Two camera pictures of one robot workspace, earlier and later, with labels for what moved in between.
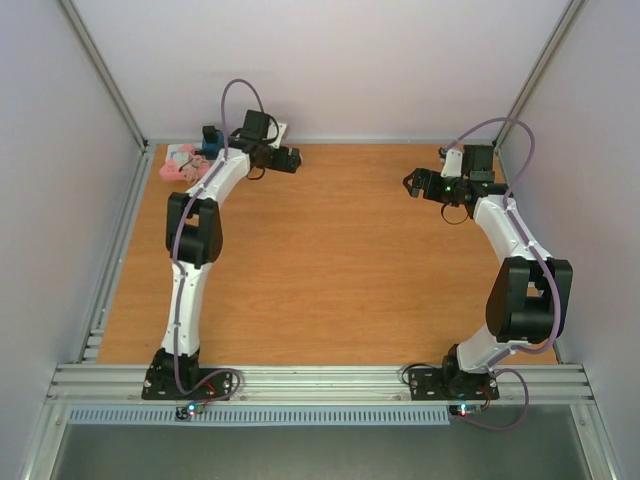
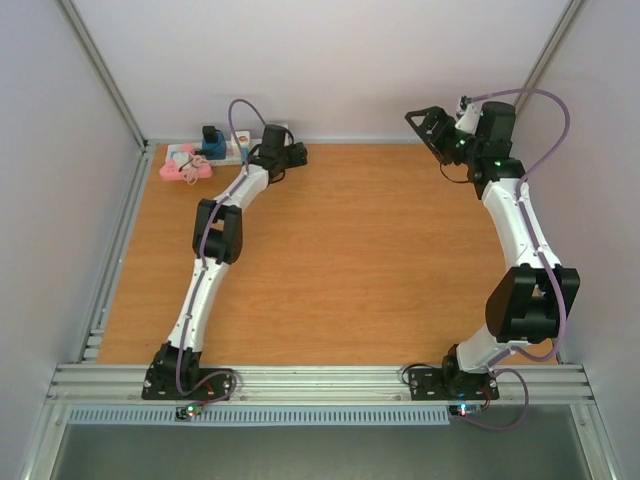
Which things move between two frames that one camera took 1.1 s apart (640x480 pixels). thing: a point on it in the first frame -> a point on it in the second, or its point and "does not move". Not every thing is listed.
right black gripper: (428, 179) -> (440, 124)
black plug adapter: (210, 133) does not move
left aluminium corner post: (104, 72) does not move
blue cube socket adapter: (211, 149) does not move
